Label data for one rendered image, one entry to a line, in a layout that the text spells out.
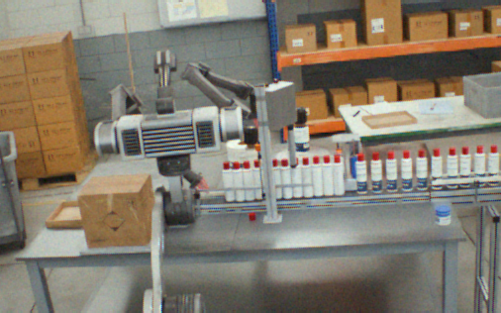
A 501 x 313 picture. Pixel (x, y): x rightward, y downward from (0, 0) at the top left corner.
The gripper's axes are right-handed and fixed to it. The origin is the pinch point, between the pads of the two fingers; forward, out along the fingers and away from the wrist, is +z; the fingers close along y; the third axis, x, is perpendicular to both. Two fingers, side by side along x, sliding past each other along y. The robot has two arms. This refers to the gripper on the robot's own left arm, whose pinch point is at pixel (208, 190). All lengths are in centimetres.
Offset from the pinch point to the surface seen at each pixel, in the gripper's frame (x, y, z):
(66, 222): 60, -12, -44
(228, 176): -13.9, -2.2, 2.1
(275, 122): -55, -18, -2
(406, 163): -80, -3, 61
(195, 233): 9.7, -26.7, 5.6
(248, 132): -30.0, 24.7, -2.3
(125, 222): 21, -42, -24
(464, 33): -155, 390, 142
